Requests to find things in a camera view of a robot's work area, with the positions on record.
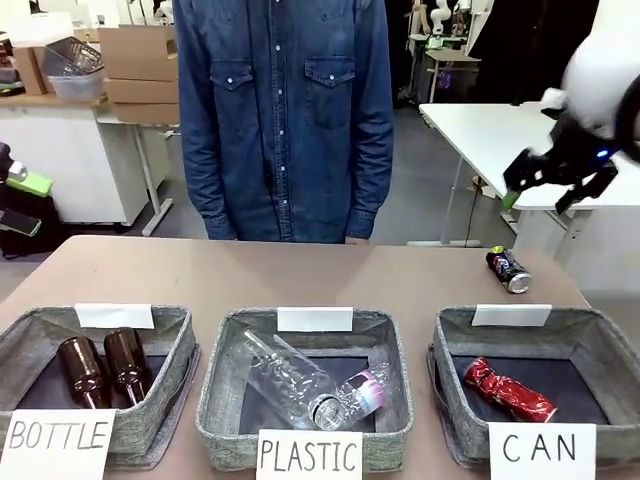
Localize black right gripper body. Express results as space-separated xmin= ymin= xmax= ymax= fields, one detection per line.
xmin=542 ymin=113 xmax=622 ymax=182

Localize brown glass bottle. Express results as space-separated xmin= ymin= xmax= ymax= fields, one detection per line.
xmin=56 ymin=336 xmax=113 ymax=411
xmin=102 ymin=326 xmax=154 ymax=408

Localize crushed red soda can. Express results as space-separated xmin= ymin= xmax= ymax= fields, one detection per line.
xmin=463 ymin=355 xmax=559 ymax=423

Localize small clear plastic bottle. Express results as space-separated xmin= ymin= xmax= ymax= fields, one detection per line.
xmin=336 ymin=360 xmax=397 ymax=417

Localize large clear plastic bottle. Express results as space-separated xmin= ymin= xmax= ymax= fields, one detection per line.
xmin=242 ymin=329 xmax=347 ymax=432

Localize person right forearm denim sleeve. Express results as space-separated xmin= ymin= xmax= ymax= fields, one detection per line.
xmin=177 ymin=119 xmax=239 ymax=242

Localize person left forearm denim sleeve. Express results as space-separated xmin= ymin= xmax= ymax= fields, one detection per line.
xmin=345 ymin=119 xmax=396 ymax=241

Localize dark purple soda can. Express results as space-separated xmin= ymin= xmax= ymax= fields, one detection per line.
xmin=485 ymin=245 xmax=533 ymax=295

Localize black mesh basket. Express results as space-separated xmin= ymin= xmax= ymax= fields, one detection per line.
xmin=43 ymin=36 xmax=105 ymax=77

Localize grey fabric basket can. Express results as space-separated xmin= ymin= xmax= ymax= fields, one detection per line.
xmin=427 ymin=304 xmax=640 ymax=469

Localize grey fabric basket bottle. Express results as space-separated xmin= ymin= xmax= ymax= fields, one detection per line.
xmin=0 ymin=303 xmax=202 ymax=471

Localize grey fabric basket plastic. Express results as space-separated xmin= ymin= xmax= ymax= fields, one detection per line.
xmin=195 ymin=307 xmax=416 ymax=472

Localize white paper label CAN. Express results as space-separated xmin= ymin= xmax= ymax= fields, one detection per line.
xmin=488 ymin=422 xmax=599 ymax=480

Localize white cabinet with wood top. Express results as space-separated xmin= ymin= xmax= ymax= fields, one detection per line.
xmin=0 ymin=93 xmax=151 ymax=229

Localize large white table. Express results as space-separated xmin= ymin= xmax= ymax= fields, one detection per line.
xmin=418 ymin=101 xmax=640 ymax=249

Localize tall cardboard box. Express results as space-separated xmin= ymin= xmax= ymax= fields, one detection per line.
xmin=11 ymin=45 xmax=57 ymax=97

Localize clear plastic storage bin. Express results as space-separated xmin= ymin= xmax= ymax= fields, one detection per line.
xmin=48 ymin=72 xmax=108 ymax=102

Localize white desk with metal legs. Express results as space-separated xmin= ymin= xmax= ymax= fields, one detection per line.
xmin=96 ymin=110 xmax=184 ymax=237

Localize blank white card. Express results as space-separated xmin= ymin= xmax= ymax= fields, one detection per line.
xmin=471 ymin=303 xmax=553 ymax=328
xmin=277 ymin=307 xmax=355 ymax=333
xmin=73 ymin=302 xmax=156 ymax=331

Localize grey background desk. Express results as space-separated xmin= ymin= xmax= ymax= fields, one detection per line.
xmin=408 ymin=33 xmax=482 ymax=106

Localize flat cardboard box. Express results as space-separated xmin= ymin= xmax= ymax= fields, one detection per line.
xmin=102 ymin=77 xmax=181 ymax=105
xmin=112 ymin=99 xmax=182 ymax=124
xmin=99 ymin=51 xmax=180 ymax=82

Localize open cardboard box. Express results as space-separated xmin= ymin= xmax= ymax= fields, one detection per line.
xmin=97 ymin=25 xmax=180 ymax=57

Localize white paper label BOTTLE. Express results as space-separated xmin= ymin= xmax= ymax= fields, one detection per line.
xmin=0 ymin=406 xmax=118 ymax=480

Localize person torso denim shirt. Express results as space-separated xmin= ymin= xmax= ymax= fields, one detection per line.
xmin=172 ymin=0 xmax=396 ymax=246

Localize white paper label PLASTIC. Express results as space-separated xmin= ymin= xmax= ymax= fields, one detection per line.
xmin=256 ymin=428 xmax=365 ymax=480

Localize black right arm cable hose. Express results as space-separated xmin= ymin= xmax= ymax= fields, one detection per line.
xmin=613 ymin=73 xmax=640 ymax=166

